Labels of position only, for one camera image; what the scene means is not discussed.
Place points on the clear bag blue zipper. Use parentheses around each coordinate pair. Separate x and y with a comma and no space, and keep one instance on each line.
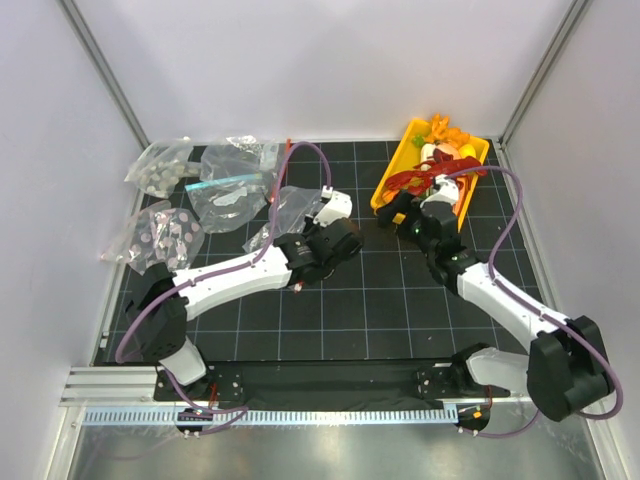
(236,181)

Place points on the yellow plastic tray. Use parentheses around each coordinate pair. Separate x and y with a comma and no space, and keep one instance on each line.
(413,151)

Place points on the bag of white pieces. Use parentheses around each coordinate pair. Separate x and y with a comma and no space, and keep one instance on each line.
(162,165)

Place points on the toy meat slab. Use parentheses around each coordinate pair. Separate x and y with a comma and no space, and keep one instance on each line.
(443,154)

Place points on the bag of pink discs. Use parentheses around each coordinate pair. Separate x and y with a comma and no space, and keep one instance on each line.
(157,234)

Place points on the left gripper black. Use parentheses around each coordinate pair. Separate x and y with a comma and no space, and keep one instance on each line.
(310,226)

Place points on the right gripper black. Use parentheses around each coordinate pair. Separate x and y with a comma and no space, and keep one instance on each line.
(403,203)

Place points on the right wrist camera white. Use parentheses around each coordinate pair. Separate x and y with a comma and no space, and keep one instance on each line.
(449,191)

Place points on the clear bag orange zipper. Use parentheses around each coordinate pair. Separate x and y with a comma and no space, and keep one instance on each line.
(285,215)
(282,165)

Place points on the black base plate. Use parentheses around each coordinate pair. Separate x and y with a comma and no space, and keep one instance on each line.
(339,385)

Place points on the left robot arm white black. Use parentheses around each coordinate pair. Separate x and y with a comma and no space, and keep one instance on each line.
(160,310)

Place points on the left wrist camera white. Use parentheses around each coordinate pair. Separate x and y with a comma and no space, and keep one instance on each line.
(335,205)

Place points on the black grid mat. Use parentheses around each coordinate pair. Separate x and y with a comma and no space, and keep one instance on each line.
(383,304)

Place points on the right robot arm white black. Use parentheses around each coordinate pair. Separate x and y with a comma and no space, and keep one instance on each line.
(564,368)

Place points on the red toy lobster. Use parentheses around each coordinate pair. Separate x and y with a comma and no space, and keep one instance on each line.
(417,181)

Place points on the slotted cable duct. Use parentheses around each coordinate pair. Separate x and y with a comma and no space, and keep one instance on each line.
(180,416)

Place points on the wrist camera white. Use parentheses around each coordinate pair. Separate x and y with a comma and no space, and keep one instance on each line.
(449,191)
(335,205)

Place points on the yellow toy lemon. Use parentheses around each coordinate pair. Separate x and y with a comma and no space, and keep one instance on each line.
(467,150)

